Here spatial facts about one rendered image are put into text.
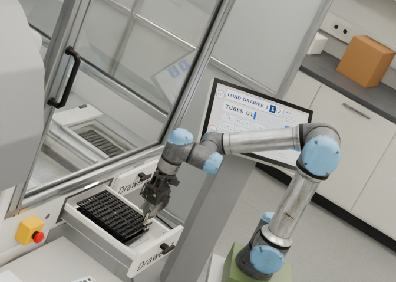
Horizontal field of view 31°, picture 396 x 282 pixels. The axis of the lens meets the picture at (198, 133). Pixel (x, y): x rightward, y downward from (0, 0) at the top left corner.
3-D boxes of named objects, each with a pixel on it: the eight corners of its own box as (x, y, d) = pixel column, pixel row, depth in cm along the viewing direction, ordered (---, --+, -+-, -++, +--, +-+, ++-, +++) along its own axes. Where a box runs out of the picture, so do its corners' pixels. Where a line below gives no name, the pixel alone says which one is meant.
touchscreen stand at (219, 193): (218, 341, 363) (307, 175, 323) (134, 321, 351) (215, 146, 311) (205, 276, 407) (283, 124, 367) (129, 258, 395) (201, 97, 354)
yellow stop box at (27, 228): (40, 240, 237) (46, 223, 234) (25, 248, 231) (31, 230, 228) (28, 232, 239) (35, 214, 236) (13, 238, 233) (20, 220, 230)
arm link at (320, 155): (278, 261, 261) (347, 134, 239) (274, 284, 247) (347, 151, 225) (248, 246, 261) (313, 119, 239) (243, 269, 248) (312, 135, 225)
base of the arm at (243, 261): (274, 264, 278) (284, 244, 274) (270, 286, 264) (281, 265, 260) (238, 248, 278) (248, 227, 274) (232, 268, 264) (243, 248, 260)
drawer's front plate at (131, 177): (151, 182, 304) (160, 160, 300) (111, 201, 279) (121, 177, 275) (148, 180, 305) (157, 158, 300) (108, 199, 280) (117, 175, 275)
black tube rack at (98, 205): (146, 236, 264) (152, 222, 262) (118, 252, 249) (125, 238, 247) (100, 203, 271) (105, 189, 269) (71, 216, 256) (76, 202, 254)
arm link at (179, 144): (194, 142, 238) (170, 131, 238) (181, 169, 242) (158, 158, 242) (198, 134, 245) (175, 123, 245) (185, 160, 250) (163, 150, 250)
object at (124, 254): (168, 245, 265) (174, 232, 263) (129, 271, 243) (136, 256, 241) (86, 187, 278) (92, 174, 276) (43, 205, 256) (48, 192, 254)
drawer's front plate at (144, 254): (173, 250, 267) (184, 226, 262) (129, 279, 242) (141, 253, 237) (169, 247, 267) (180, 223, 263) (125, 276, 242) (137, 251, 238)
